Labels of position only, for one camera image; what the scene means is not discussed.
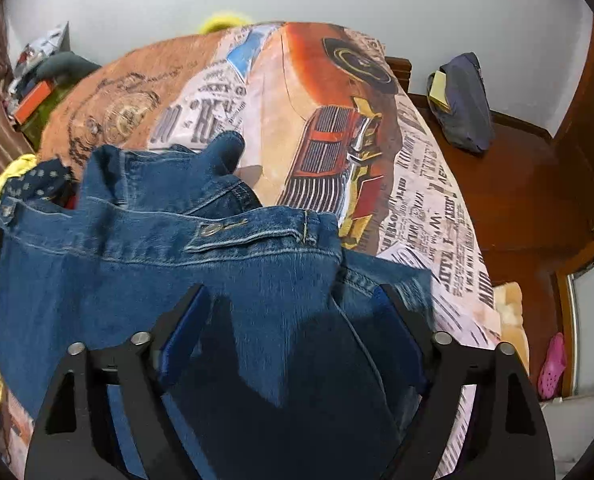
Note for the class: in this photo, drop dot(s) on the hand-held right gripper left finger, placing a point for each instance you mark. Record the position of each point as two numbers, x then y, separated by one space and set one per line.
182 340

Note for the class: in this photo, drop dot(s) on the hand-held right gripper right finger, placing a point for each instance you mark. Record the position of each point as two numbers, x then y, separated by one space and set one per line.
399 335

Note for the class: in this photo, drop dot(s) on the blue denim jacket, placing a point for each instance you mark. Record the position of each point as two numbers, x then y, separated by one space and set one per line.
152 270

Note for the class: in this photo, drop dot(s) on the yellow printed garment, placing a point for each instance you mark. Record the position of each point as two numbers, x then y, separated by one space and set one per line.
12 180

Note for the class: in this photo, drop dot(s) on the navy polka dot garment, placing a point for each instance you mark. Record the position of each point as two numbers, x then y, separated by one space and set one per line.
39 180

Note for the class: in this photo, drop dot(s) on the cream quilted mattress pad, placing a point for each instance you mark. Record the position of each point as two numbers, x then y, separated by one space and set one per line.
512 320

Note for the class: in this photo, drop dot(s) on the pink clog shoe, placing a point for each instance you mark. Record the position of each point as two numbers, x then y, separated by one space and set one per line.
552 365

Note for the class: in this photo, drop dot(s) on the green patterned bag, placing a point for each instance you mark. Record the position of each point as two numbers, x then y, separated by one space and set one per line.
52 110

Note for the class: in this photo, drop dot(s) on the orange box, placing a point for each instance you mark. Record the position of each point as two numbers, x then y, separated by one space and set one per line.
33 102

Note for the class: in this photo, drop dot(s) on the bed with car print sheet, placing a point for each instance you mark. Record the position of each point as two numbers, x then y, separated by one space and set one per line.
327 135

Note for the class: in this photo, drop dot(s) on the pile of mixed clutter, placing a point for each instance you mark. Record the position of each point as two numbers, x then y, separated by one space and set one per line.
32 57

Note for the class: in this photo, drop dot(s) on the grey cushion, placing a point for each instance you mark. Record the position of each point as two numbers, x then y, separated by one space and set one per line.
69 64

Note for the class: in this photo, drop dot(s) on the grey bag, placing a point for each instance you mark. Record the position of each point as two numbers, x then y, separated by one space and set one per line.
464 100

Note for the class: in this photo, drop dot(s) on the wooden bed footboard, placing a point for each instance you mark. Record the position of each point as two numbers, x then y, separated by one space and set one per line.
399 72

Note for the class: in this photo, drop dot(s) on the brown wooden door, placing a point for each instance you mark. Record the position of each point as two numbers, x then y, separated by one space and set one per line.
592 135

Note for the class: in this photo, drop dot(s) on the yellow curved object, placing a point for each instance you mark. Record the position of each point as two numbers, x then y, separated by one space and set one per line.
224 21

